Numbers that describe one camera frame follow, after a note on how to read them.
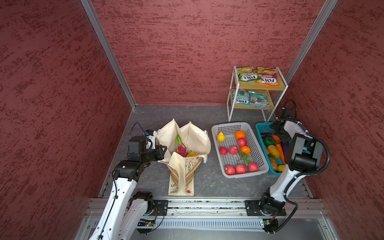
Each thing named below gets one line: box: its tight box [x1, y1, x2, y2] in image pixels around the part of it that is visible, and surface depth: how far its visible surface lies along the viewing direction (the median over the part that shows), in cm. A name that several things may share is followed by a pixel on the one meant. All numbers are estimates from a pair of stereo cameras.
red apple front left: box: [224, 165, 236, 176], surface depth 83 cm
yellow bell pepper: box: [267, 144, 281, 159], surface depth 93 cm
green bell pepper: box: [263, 136, 280, 147], surface depth 97 cm
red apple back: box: [237, 138, 248, 147], surface depth 96 cm
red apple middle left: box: [219, 146, 229, 156], surface depth 92 cm
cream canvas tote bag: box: [157, 118, 211, 196], surface depth 78 cm
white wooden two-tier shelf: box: [227, 65, 289, 122], surface depth 92 cm
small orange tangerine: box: [240, 146, 251, 155], surface depth 92 cm
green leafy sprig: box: [237, 151, 252, 168], surface depth 93 cm
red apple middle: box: [229, 145, 239, 155], surface depth 92 cm
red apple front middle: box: [235, 164, 247, 174], surface depth 84 cm
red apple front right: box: [247, 162, 259, 172], surface depth 85 cm
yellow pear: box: [217, 132, 226, 142], surface depth 99 cm
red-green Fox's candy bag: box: [249, 90, 271, 109], surface depth 100 cm
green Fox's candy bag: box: [236, 66, 261, 82], surface depth 91 cm
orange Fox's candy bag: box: [256, 67, 280, 87], surface depth 89 cm
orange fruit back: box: [234, 130, 246, 140], surface depth 99 cm
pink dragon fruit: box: [175, 134, 188, 157], surface depth 89 cm
